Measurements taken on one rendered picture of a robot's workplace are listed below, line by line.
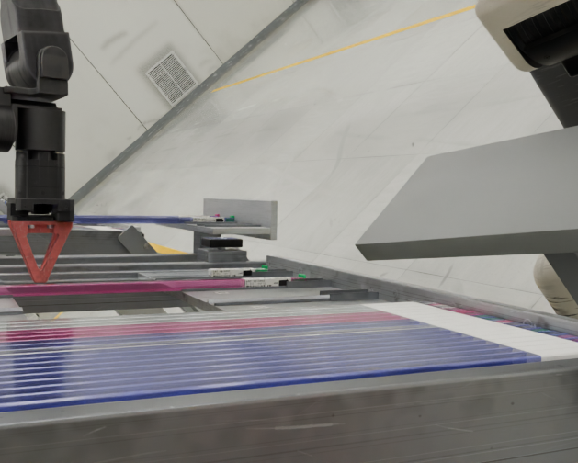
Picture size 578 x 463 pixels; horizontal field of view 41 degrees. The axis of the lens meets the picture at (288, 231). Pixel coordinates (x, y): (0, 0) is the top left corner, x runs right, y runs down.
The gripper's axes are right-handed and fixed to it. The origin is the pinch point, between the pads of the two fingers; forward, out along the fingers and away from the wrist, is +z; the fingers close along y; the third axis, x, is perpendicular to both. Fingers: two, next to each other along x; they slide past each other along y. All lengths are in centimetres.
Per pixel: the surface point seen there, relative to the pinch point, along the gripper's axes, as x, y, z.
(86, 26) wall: 140, -748, -187
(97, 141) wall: 153, -749, -65
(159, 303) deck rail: 16.9, -8.0, 5.2
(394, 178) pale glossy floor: 159, -168, -18
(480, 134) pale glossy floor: 177, -139, -35
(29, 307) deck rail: -0.2, -8.0, 5.0
